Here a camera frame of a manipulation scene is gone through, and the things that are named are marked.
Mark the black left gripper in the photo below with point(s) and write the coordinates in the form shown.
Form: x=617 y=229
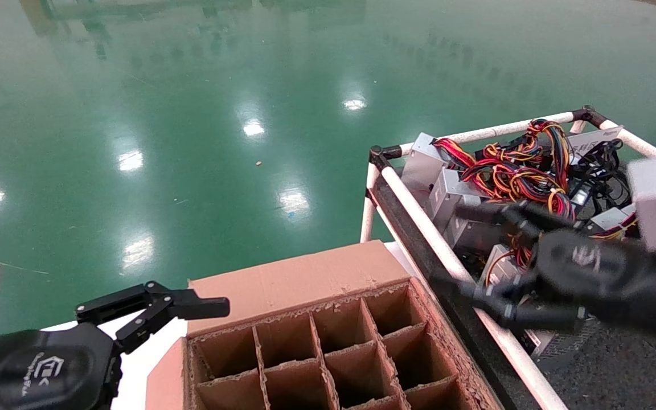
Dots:
x=32 y=370

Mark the white labelled power supply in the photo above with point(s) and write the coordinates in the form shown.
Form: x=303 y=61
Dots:
x=584 y=145

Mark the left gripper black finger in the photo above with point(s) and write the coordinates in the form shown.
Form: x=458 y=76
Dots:
x=201 y=308

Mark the silver computer power supply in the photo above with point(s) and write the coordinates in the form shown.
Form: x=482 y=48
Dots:
x=538 y=341
x=447 y=191
x=422 y=165
x=610 y=217
x=499 y=270
x=476 y=245

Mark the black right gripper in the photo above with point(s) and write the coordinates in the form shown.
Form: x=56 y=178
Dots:
x=590 y=273

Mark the cardboard box with dividers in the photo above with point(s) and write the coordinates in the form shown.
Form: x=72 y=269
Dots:
x=294 y=285

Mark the white pipe frame cart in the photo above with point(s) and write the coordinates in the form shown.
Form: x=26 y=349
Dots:
x=423 y=219

